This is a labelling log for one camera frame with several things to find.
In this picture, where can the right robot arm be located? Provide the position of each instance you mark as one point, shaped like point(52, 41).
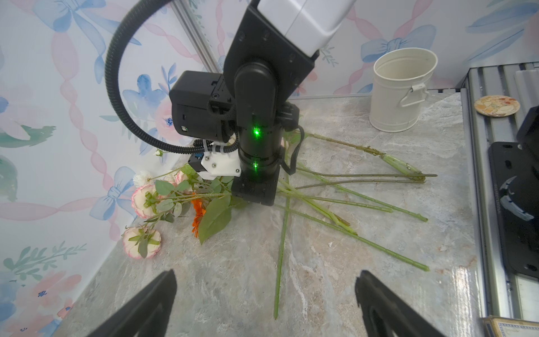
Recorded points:
point(274, 50)

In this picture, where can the orange gerbera stem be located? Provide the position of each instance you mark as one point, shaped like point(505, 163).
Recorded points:
point(199, 206)

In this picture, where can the playing card box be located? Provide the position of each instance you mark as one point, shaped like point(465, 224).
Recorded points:
point(504, 327)

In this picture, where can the pink ranunculus spray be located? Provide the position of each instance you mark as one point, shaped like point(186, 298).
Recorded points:
point(164, 202)

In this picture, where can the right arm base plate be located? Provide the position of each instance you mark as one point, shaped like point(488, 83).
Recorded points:
point(514, 169)

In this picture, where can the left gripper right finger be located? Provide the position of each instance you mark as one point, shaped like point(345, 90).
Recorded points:
point(385, 314)

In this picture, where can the white metal bucket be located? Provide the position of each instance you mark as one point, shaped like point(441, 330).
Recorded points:
point(400, 86)

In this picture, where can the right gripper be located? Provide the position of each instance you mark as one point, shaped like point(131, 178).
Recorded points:
point(257, 183)

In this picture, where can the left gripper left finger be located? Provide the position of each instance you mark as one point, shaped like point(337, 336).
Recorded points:
point(147, 313)

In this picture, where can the small white flower spray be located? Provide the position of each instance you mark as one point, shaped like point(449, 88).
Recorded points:
point(146, 178)

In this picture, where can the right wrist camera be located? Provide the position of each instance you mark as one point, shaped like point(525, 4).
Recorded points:
point(212, 164)

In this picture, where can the orange poppy green leaves stem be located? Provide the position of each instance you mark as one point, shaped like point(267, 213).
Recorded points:
point(405, 169)

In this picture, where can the aluminium rail frame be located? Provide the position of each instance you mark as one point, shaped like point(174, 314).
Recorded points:
point(503, 294)

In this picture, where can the round floral coaster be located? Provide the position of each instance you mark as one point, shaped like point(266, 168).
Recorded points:
point(497, 106)

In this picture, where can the white rose bud stem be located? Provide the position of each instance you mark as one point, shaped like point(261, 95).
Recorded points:
point(280, 260)

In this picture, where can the pink rose stem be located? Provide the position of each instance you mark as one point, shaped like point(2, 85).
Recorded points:
point(336, 224)

